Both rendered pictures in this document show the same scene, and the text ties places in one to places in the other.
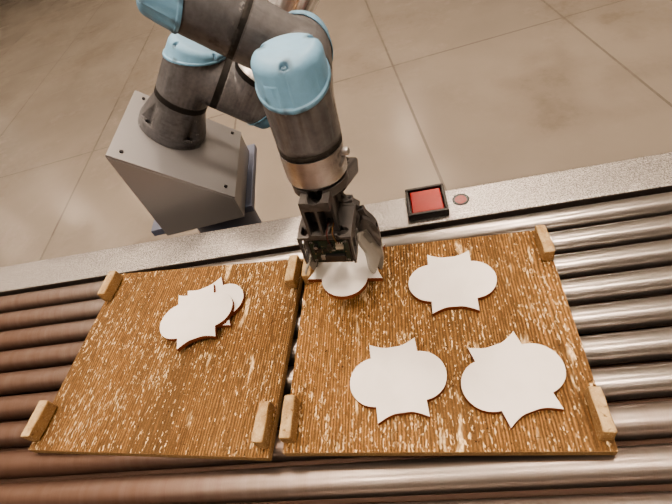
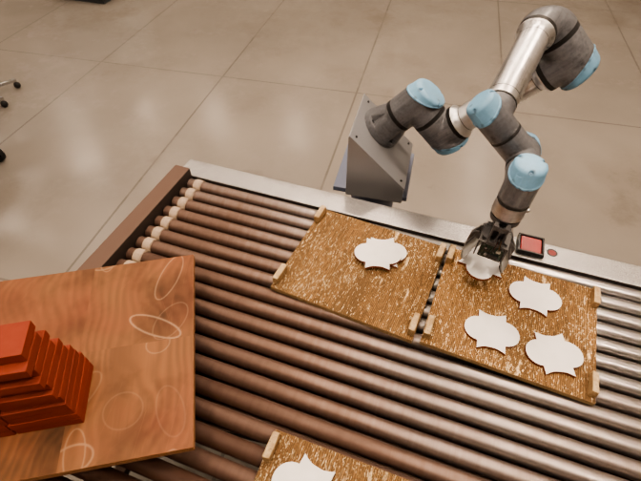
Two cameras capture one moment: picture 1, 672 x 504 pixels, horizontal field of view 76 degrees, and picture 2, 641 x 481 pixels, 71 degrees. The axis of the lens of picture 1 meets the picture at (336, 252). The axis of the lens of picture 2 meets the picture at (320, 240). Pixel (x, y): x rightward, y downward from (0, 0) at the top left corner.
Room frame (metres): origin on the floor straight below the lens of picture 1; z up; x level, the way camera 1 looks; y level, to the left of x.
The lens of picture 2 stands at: (-0.38, 0.37, 1.95)
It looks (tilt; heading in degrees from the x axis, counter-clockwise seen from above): 47 degrees down; 4
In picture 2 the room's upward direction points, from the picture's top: straight up
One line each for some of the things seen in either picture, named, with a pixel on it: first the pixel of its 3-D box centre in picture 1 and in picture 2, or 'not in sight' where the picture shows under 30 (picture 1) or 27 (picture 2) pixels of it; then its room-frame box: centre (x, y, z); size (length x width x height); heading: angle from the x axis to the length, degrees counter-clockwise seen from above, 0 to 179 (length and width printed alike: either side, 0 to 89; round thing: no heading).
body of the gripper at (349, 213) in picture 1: (327, 212); (497, 233); (0.42, -0.01, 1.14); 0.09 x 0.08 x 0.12; 158
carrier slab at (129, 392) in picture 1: (179, 348); (361, 267); (0.46, 0.31, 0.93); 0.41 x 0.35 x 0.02; 69
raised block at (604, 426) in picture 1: (600, 411); (593, 384); (0.14, -0.23, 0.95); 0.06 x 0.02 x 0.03; 161
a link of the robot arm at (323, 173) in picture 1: (317, 159); (510, 208); (0.43, -0.02, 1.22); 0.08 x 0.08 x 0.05
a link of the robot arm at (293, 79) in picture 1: (298, 97); (522, 180); (0.43, -0.02, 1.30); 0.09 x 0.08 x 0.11; 166
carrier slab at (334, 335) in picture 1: (426, 332); (511, 316); (0.33, -0.09, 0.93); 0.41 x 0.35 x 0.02; 71
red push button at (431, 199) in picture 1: (426, 202); (530, 245); (0.59, -0.20, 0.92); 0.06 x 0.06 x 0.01; 74
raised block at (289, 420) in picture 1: (289, 418); (428, 326); (0.26, 0.14, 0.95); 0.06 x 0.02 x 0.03; 161
